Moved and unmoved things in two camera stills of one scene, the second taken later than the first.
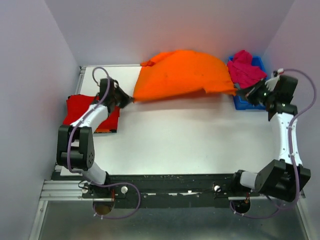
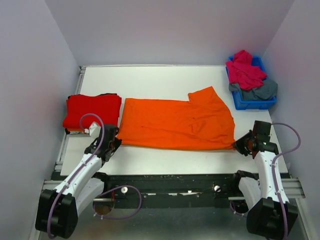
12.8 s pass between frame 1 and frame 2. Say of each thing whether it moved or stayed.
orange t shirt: moved
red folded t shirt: stayed
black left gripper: moved
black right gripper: moved
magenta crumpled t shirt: stayed
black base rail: stayed
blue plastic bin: stayed
